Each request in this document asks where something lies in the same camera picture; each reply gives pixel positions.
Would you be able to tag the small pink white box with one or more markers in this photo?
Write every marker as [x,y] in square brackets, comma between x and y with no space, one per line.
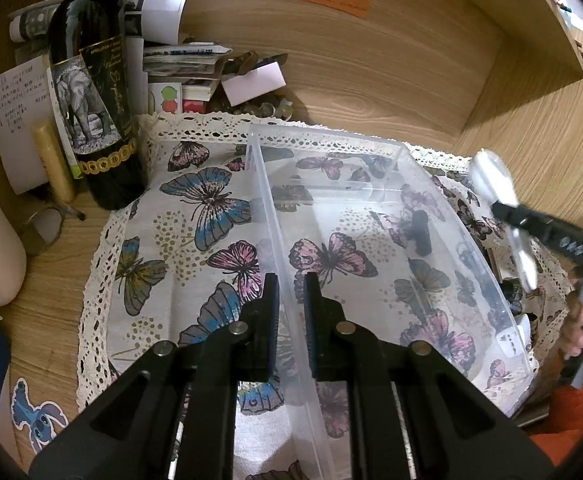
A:
[257,82]

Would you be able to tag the blue cartoon sticker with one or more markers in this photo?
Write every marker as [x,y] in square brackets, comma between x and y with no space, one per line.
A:
[41,421]

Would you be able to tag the white handwritten note sheet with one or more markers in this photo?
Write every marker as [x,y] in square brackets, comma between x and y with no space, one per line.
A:
[24,101]

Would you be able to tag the dark wine bottle elephant label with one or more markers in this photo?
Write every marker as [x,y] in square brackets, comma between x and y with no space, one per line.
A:
[87,63]

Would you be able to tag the white handheld massager device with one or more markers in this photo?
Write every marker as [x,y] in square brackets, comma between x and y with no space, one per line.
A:
[494,183]

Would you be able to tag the person's right hand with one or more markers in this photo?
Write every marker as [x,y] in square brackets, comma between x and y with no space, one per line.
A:
[570,340]

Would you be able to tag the yellow lip balm tube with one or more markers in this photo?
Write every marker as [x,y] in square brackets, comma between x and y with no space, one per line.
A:
[46,139]

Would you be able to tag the stack of booklets and papers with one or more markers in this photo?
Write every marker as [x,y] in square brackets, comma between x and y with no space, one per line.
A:
[160,76]

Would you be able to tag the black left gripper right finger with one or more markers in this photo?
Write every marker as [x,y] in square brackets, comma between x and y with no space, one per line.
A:
[322,315]

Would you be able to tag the butterfly print lace cloth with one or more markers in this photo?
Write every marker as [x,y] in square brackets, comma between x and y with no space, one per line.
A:
[181,260]

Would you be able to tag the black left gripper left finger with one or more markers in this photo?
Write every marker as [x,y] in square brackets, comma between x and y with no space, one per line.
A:
[258,356]

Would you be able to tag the wooden shelf board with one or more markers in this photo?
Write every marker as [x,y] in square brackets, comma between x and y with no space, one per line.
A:
[537,24]

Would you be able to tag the clear plastic storage box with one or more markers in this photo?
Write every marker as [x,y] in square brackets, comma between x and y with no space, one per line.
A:
[363,216]

